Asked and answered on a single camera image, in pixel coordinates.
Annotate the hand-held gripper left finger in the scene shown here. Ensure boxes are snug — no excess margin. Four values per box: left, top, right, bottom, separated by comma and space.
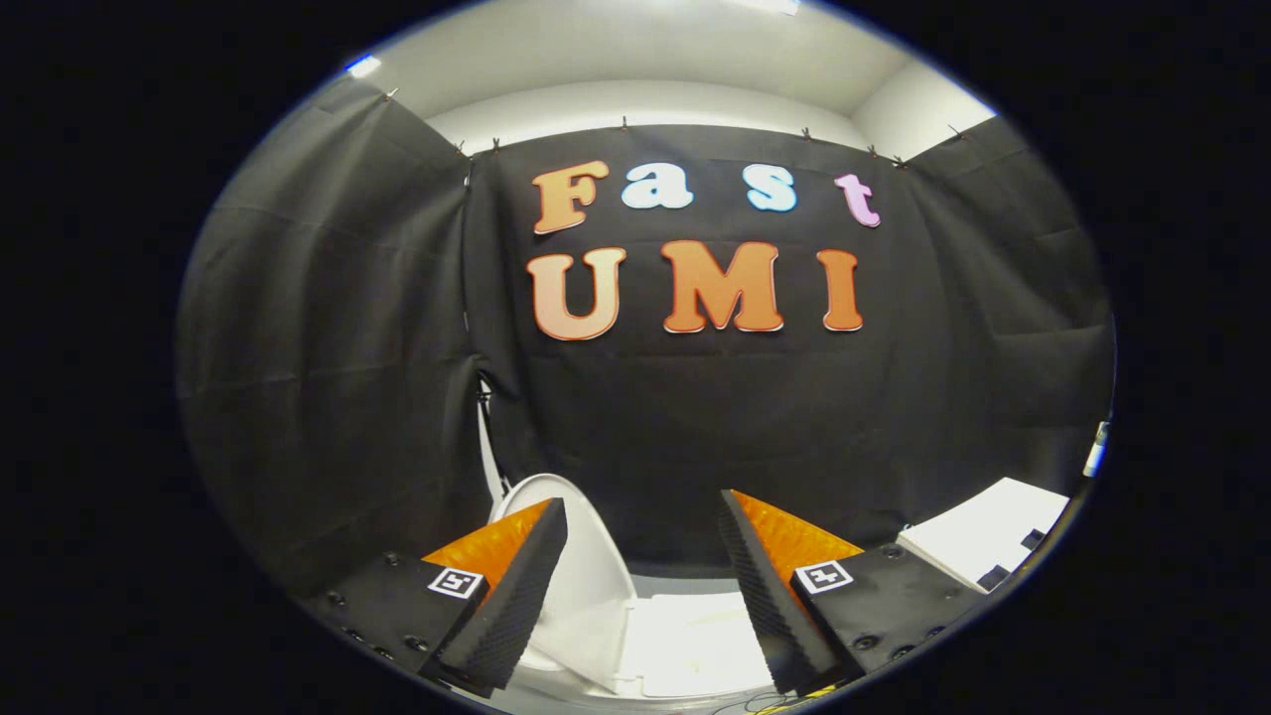
298, 497, 569, 699

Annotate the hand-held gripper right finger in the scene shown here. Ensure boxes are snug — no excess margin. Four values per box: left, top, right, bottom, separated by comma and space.
717, 489, 994, 696

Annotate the white toilet lid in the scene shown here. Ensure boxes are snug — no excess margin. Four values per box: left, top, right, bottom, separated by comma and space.
490, 473, 638, 691

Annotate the black backdrop cloth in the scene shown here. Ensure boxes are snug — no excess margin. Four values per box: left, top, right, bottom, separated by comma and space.
177, 74, 1115, 607

